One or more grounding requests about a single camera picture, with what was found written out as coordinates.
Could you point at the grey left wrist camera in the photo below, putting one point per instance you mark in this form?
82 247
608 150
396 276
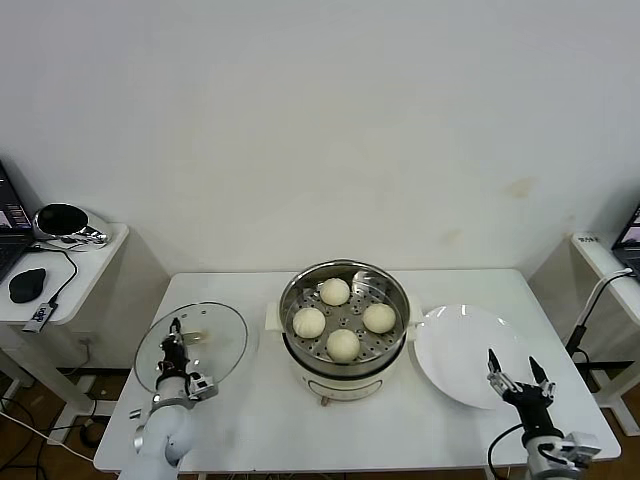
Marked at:
202 387

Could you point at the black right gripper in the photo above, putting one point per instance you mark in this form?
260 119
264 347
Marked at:
531 402

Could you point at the black open laptop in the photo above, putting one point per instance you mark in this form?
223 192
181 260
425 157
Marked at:
631 235
10 240

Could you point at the white steamed baozi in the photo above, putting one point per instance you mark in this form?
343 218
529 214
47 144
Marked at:
335 291
309 322
343 345
379 318

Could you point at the silver usb hub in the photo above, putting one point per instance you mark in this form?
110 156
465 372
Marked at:
41 316

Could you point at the round brown floor object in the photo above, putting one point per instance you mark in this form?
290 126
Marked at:
93 434

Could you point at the black computer mouse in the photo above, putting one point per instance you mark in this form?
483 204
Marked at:
27 285

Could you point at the white power strip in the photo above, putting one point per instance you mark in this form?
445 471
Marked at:
86 384

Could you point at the round glass pot lid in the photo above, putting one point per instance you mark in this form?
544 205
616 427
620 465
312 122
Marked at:
220 350

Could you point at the white wall socket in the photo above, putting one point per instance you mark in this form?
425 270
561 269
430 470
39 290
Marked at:
90 341

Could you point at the cream electric cooking pot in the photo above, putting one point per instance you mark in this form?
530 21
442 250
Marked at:
345 387

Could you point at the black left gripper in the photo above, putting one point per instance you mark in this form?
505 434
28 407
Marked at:
173 356

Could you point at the round white plate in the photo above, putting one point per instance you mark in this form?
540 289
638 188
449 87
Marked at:
460 350

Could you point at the perforated steel steamer basket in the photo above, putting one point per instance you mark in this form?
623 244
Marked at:
344 320

